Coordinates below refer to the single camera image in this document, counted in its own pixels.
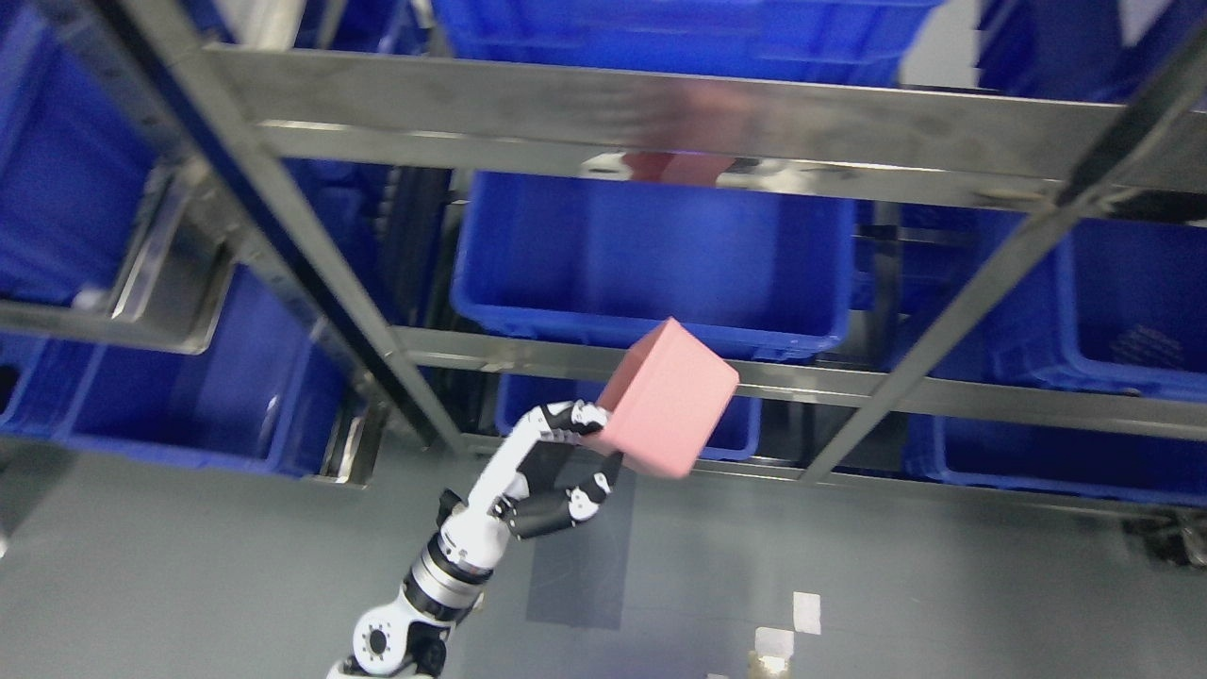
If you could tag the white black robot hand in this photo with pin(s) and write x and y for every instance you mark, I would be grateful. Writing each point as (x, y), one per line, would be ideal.
(516, 496)

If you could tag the pink plastic storage box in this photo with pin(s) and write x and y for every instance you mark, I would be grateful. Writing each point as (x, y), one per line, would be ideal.
(663, 402)

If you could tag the blue left lower container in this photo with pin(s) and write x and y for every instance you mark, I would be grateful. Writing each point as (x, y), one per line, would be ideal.
(263, 398)

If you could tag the blue middle shelf container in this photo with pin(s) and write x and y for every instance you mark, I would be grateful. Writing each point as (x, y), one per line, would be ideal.
(754, 275)

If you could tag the blue shelf container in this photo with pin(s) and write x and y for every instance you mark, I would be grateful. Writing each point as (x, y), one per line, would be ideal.
(754, 275)
(1117, 306)
(856, 43)

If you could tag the stainless steel shelf rack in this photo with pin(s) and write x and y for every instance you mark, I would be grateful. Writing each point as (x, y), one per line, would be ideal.
(223, 117)

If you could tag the blue top shelf container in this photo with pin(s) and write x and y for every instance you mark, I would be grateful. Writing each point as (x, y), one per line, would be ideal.
(856, 43)

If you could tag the blue lower right container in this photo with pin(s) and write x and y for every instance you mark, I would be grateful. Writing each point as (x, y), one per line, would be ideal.
(1082, 463)

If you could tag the blue upper left container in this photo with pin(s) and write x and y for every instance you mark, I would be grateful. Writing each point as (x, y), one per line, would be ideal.
(73, 169)

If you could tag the blue right shelf container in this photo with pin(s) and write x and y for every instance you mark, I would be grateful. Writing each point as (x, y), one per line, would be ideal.
(1117, 306)

